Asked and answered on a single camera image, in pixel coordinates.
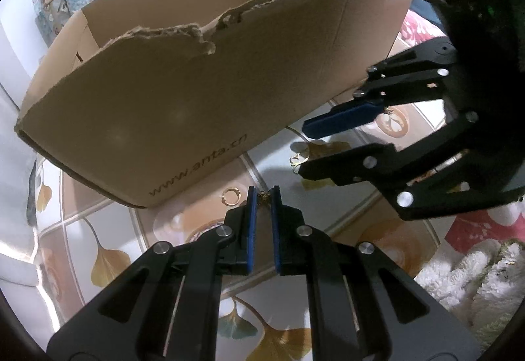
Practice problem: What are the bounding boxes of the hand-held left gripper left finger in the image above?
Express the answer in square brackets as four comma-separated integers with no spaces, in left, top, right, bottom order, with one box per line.
[46,186,258,361]

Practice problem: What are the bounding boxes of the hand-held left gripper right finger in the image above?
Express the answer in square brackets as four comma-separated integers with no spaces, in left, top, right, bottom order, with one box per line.
[271,185,481,361]

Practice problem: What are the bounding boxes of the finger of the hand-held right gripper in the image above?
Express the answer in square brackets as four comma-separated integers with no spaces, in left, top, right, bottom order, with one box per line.
[303,36,459,140]
[299,110,525,221]

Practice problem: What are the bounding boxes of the brown cardboard box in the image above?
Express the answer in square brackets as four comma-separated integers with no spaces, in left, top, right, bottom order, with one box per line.
[15,0,416,209]

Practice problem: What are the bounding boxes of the ginkgo print table cover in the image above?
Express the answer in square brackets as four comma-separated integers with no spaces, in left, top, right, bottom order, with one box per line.
[25,96,464,361]

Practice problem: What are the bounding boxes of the green white fluffy blanket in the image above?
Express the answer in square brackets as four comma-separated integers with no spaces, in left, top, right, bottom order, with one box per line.
[414,240,525,345]

